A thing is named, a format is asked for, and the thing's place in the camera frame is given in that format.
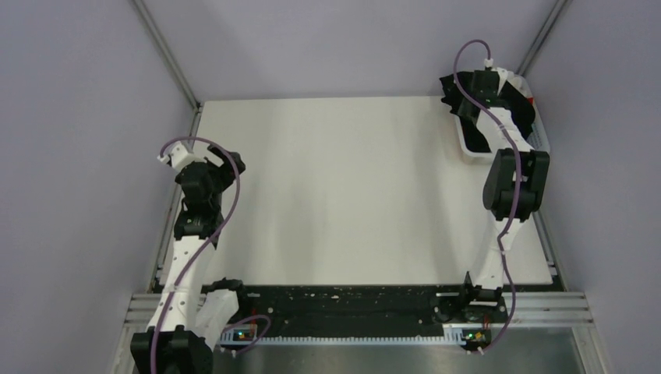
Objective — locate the left aluminium corner post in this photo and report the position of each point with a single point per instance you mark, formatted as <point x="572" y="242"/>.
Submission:
<point x="167" y="57"/>

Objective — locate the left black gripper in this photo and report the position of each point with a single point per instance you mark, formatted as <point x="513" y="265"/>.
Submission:
<point x="226" y="170"/>

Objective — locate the right aluminium corner post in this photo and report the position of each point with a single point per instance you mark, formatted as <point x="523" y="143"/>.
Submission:
<point x="554" y="15"/>

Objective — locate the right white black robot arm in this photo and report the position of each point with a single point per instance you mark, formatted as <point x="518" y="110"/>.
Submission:
<point x="514" y="186"/>

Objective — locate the black t shirt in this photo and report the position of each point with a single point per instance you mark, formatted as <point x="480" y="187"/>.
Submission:
<point x="522" y="111"/>

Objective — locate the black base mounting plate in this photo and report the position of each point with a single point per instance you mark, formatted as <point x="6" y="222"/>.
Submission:
<point x="372" y="325"/>

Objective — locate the aluminium front frame rail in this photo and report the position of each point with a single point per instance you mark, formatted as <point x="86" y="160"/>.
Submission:
<point x="531" y="309"/>

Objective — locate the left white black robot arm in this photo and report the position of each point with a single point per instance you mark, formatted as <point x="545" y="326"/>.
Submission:
<point x="185" y="327"/>

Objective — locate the white plastic laundry basket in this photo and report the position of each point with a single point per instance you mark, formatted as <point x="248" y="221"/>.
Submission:
<point x="537" y="139"/>

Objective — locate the aluminium corner post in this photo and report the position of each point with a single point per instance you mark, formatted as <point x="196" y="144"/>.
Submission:
<point x="554" y="15"/>
<point x="167" y="57"/>

